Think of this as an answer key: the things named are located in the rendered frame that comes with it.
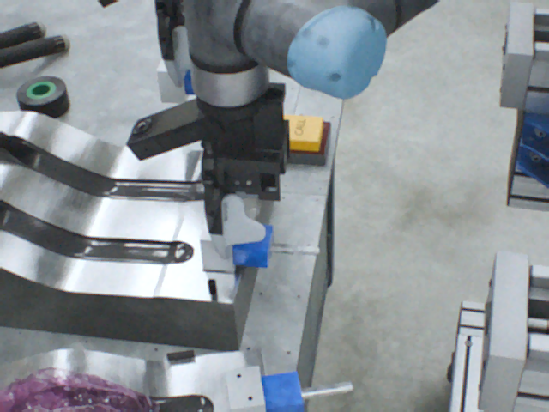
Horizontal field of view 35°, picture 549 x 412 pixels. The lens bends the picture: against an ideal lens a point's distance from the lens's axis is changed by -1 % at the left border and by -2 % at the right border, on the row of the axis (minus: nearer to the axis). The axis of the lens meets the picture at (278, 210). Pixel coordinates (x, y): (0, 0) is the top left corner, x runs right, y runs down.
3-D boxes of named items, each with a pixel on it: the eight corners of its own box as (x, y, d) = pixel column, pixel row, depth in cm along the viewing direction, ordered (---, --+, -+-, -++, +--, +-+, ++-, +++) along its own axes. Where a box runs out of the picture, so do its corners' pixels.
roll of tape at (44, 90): (14, 104, 143) (9, 86, 141) (59, 87, 146) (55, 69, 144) (30, 129, 138) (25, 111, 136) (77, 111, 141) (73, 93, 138)
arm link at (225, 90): (180, 71, 82) (200, 24, 87) (184, 111, 85) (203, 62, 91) (261, 76, 81) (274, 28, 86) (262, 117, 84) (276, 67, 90)
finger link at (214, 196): (220, 242, 93) (217, 167, 89) (205, 241, 94) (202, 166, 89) (229, 219, 97) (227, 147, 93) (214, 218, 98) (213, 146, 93)
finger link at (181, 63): (208, 97, 118) (205, 30, 113) (165, 94, 118) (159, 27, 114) (213, 87, 120) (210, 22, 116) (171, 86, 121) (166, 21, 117)
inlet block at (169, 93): (259, 87, 126) (257, 55, 122) (253, 108, 122) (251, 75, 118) (169, 81, 127) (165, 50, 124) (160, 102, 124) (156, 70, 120)
